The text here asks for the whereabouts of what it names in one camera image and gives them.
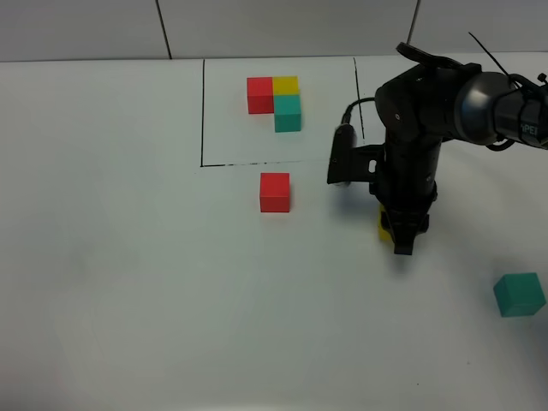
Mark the template red cube block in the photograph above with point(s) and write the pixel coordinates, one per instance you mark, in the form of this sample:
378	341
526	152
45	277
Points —
260	98

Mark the template teal cube block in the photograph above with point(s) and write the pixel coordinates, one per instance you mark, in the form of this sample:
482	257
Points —
287	113

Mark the template yellow cube block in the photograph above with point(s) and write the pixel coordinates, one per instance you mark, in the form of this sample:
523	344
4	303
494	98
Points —
285	85

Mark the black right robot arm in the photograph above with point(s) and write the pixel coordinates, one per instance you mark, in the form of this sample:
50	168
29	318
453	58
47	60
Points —
438	100

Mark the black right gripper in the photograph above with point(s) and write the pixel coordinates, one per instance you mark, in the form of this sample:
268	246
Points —
405	183

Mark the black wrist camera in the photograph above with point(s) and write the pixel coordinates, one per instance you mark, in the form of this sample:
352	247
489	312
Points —
349	163

